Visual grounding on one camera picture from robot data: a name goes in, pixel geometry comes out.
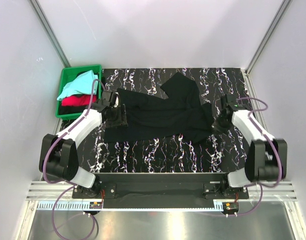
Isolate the black t shirt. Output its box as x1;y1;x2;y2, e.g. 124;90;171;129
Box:
104;72;214;143

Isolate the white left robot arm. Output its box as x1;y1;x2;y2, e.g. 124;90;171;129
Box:
39;90;127;198

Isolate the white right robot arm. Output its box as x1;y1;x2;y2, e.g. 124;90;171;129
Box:
212;94;288;198

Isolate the red t shirt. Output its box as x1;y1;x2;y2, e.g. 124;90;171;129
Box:
61;94;97;107

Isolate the light blue t shirt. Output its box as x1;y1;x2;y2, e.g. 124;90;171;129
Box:
57;70;99;101

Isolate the black marble pattern mat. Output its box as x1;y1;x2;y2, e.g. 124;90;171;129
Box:
77;67;261;173

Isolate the black folded shirt in bin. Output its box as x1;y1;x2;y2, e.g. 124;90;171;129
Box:
58;105;88;115

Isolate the green plastic bin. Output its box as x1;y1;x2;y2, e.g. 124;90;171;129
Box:
55;64;102;121

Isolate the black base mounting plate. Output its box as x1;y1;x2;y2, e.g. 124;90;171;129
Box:
72;173;249;206

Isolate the aluminium frame rail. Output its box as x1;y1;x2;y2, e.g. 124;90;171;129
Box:
26;181;72;201

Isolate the right aluminium corner post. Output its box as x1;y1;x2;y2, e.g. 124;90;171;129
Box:
245;0;293;75

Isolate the aluminium corner post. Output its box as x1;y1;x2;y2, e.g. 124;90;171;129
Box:
245;0;293;75
28;0;71;68

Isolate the white slotted cable duct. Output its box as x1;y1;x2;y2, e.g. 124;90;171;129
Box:
37;200;224;212

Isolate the left aluminium corner post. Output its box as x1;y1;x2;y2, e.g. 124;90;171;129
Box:
28;0;71;68

